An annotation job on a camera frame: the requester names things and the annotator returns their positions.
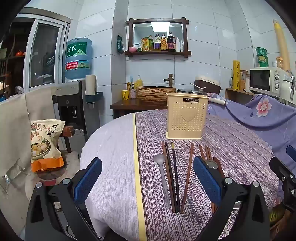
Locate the black chopstick yellow band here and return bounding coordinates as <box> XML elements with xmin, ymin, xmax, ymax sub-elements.
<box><xmin>171</xmin><ymin>141</ymin><xmax>180</xmax><ymax>212</ymax></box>

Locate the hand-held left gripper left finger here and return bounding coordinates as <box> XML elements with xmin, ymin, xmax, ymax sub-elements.
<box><xmin>25</xmin><ymin>157</ymin><xmax>103</xmax><ymax>241</ymax></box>

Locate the green hanging packet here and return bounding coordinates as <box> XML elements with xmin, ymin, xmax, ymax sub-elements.
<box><xmin>117</xmin><ymin>35</ymin><xmax>125</xmax><ymax>55</ymax></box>

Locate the bamboo style faucet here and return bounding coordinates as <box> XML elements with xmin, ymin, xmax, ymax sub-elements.
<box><xmin>163</xmin><ymin>74</ymin><xmax>174</xmax><ymax>88</ymax></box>

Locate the dark brown chopstick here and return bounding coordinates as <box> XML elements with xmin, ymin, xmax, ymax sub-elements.
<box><xmin>165</xmin><ymin>141</ymin><xmax>178</xmax><ymax>213</ymax></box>

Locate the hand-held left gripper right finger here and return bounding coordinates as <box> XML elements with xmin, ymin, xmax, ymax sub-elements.
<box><xmin>193</xmin><ymin>155</ymin><xmax>271</xmax><ymax>241</ymax></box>

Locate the grey long-handled spoon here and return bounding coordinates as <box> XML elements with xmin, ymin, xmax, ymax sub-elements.
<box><xmin>152</xmin><ymin>153</ymin><xmax>171</xmax><ymax>209</ymax></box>

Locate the brown white rice cooker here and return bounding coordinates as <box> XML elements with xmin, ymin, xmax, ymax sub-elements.
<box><xmin>194</xmin><ymin>76</ymin><xmax>221</xmax><ymax>95</ymax></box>

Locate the person's right hand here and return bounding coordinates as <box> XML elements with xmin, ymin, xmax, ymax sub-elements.
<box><xmin>269</xmin><ymin>204</ymin><xmax>292</xmax><ymax>230</ymax></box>

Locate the dark sauce bottle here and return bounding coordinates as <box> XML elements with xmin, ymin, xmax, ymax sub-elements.
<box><xmin>167</xmin><ymin>32</ymin><xmax>176</xmax><ymax>52</ymax></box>

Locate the white electric kettle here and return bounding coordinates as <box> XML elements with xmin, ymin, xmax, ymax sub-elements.
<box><xmin>279</xmin><ymin>71</ymin><xmax>296</xmax><ymax>105</ymax></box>

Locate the yellow wrap roll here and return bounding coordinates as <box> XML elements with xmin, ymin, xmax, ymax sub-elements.
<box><xmin>232</xmin><ymin>60</ymin><xmax>241</xmax><ymax>90</ymax></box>

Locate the white microwave oven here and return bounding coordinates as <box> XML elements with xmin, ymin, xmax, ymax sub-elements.
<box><xmin>249</xmin><ymin>68</ymin><xmax>287</xmax><ymax>98</ymax></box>

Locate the beige plastic utensil holder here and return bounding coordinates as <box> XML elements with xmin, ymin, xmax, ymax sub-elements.
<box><xmin>166</xmin><ymin>92</ymin><xmax>210</xmax><ymax>141</ymax></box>

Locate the yellow seasoning packet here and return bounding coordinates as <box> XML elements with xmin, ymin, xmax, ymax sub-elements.
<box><xmin>139</xmin><ymin>37</ymin><xmax>151</xmax><ymax>52</ymax></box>

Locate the light wooden side shelf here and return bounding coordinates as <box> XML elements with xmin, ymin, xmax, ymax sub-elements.
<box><xmin>225</xmin><ymin>88</ymin><xmax>255</xmax><ymax>105</ymax></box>

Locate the dark wooden display shelf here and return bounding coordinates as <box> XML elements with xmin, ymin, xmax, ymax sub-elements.
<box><xmin>0</xmin><ymin>21</ymin><xmax>31</xmax><ymax>100</ymax></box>

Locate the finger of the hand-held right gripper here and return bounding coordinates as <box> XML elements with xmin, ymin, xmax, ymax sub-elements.
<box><xmin>269</xmin><ymin>156</ymin><xmax>296</xmax><ymax>186</ymax></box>
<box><xmin>286</xmin><ymin>145</ymin><xmax>296</xmax><ymax>161</ymax></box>

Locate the tall cream rolled mat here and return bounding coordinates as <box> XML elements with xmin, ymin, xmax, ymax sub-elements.
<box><xmin>273</xmin><ymin>20</ymin><xmax>291</xmax><ymax>71</ymax></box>

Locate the blue water jug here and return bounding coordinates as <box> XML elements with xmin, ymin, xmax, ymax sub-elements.
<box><xmin>64</xmin><ymin>38</ymin><xmax>93</xmax><ymax>82</ymax></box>

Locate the wooden framed mirror shelf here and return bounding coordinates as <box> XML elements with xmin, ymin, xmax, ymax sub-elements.
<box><xmin>125</xmin><ymin>17</ymin><xmax>192</xmax><ymax>58</ymax></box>

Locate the grey water dispenser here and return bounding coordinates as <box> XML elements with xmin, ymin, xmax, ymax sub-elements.
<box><xmin>51</xmin><ymin>80</ymin><xmax>89</xmax><ymax>154</ymax></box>

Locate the purple floral blanket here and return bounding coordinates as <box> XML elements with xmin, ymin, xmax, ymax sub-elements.
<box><xmin>206</xmin><ymin>92</ymin><xmax>296</xmax><ymax>204</ymax></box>

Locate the beige cloth cover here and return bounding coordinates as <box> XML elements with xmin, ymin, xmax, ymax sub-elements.
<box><xmin>0</xmin><ymin>87</ymin><xmax>59</xmax><ymax>203</ymax></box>

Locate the dark wooden vanity counter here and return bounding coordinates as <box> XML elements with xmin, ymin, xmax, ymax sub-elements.
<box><xmin>110</xmin><ymin>99</ymin><xmax>168</xmax><ymax>120</ymax></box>

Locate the printed snack bag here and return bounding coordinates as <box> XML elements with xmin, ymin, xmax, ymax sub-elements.
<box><xmin>30</xmin><ymin>119</ymin><xmax>66</xmax><ymax>173</ymax></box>

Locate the brown paper box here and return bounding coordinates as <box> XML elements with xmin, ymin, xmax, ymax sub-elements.
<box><xmin>240</xmin><ymin>70</ymin><xmax>251</xmax><ymax>91</ymax></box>

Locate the white framed sliding door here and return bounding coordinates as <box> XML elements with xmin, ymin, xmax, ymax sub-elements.
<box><xmin>23</xmin><ymin>16</ymin><xmax>71</xmax><ymax>93</ymax></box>

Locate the dark wooden chair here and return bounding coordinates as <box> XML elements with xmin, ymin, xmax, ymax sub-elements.
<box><xmin>58</xmin><ymin>126</ymin><xmax>76</xmax><ymax>154</ymax></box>

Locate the shiny metal spoon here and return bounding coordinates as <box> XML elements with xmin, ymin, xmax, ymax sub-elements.
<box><xmin>206</xmin><ymin>159</ymin><xmax>219</xmax><ymax>170</ymax></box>

